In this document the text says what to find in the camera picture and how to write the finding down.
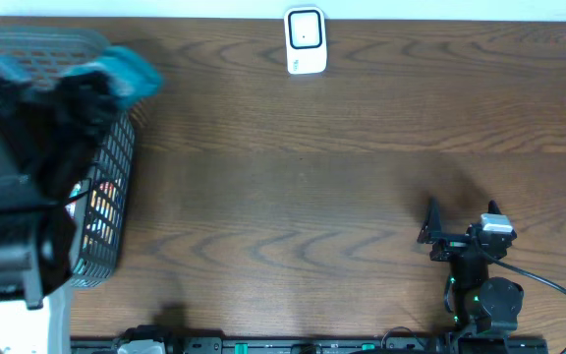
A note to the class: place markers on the teal mouthwash bottle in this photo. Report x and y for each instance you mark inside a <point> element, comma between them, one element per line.
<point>130,77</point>

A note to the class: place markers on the gray plastic basket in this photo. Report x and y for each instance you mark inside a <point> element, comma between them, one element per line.
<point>100,198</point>

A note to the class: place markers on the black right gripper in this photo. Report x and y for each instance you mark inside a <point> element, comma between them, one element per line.
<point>431,230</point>

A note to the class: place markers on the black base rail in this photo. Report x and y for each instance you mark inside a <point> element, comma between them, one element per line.
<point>215,345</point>

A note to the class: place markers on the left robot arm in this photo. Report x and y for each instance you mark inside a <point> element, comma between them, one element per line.
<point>48,138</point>

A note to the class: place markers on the white barcode scanner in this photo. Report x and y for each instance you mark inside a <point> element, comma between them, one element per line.
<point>306,44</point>

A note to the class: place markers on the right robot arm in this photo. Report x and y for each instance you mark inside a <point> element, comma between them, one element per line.
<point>483,305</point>

